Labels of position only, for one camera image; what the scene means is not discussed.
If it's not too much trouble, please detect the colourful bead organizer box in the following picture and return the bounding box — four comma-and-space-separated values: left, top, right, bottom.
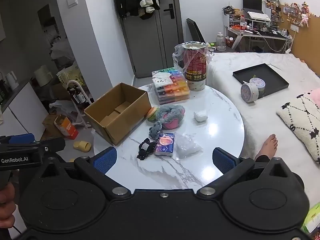
152, 67, 188, 90
157, 92, 190, 105
155, 85, 190, 98

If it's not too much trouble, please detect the person's bare foot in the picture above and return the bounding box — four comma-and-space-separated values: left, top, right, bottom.
254, 134, 278, 162

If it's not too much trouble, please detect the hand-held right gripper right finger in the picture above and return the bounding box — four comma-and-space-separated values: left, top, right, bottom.
196, 147, 295, 200

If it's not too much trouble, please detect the black chair back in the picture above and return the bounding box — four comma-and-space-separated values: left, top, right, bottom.
186, 18, 207, 44

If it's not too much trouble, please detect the grey pink plush toy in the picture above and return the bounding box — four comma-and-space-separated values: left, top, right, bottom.
149, 104, 186, 140

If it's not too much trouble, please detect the white soft wad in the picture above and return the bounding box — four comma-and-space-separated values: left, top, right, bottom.
194, 109, 209, 123

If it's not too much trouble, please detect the black door handle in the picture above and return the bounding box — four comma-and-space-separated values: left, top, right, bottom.
163, 4, 175, 19

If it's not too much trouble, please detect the white bed blanket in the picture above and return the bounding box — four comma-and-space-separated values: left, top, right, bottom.
207, 52, 320, 205

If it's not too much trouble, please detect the person's left hand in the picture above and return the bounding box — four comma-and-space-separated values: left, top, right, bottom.
0, 181, 16, 230

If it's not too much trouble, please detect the white keyboard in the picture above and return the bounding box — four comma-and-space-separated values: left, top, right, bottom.
247, 11, 272, 22

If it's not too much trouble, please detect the yellow slipper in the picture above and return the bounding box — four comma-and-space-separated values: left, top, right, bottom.
73, 141, 92, 152

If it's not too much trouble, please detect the row of small figurines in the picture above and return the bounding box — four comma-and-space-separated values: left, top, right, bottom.
282, 2, 312, 28

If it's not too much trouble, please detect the white bead card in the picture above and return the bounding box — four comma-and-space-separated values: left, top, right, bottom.
154, 77, 173, 88

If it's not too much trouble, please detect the purple tissue pack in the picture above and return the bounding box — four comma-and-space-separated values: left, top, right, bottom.
153, 133, 175, 157

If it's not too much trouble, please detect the clear plastic can cover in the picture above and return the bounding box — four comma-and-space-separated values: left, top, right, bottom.
172, 41, 213, 74

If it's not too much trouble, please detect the clear plastic bag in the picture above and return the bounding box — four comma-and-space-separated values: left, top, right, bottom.
173, 133, 203, 159

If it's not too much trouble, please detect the brown wall panel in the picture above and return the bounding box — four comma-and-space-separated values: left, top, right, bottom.
280, 4, 320, 75

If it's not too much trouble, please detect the round lavender jar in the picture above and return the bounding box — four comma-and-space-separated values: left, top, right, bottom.
249, 77, 266, 98

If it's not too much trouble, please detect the round lavender tin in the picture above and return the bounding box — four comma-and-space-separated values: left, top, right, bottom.
241, 82, 259, 103

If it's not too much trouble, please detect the yellow printed bag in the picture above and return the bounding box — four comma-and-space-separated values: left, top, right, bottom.
56, 62, 84, 85

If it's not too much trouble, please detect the green white packet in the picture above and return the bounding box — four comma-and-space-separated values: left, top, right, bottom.
301, 202, 320, 234

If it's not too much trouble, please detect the black lace piece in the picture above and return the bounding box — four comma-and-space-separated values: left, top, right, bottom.
136, 138, 157, 160

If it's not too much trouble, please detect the white plastic bag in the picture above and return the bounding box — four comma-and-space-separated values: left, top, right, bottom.
49, 100, 75, 115

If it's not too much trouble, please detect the brown cardboard box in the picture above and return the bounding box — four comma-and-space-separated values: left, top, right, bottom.
84, 82, 152, 146

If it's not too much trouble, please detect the pink white plush toy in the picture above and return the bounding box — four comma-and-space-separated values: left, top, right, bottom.
276, 95, 320, 164

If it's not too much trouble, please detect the white drawer organizer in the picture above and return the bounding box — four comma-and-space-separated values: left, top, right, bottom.
227, 14, 242, 28

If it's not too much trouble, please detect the black tray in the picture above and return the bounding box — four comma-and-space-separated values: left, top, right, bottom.
232, 63, 290, 98

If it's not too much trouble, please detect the orange green burger plush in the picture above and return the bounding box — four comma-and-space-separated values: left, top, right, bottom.
146, 107, 158, 123

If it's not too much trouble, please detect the black laptop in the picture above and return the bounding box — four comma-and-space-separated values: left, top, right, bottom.
242, 0, 263, 13

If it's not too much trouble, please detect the grey door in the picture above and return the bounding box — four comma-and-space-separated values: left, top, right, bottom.
117, 0, 184, 78

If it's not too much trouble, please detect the white desk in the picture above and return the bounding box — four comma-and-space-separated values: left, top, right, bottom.
226, 26, 293, 53

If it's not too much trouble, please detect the red paper cup stack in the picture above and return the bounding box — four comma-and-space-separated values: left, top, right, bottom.
184, 42, 207, 92

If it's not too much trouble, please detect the white kitchen appliance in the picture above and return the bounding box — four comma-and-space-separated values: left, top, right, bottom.
34, 65, 53, 87

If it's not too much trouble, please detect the clear glass jar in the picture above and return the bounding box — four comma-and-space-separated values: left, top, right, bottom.
216, 32, 227, 52

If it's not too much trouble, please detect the white metal rack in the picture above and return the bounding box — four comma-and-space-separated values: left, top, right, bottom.
66, 80, 93, 126

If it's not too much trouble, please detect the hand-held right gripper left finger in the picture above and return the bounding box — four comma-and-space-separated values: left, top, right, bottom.
37, 146, 132, 200

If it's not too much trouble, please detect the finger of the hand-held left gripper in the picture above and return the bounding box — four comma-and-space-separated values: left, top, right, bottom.
32, 137, 66, 157
9, 133, 35, 144

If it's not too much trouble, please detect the white kettle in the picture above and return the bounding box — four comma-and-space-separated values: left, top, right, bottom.
5, 71, 20, 90

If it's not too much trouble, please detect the orange carton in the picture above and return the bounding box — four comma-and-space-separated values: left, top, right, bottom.
54, 115, 79, 140

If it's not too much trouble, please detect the white cabinet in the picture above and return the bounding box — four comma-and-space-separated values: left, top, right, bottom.
0, 80, 49, 140

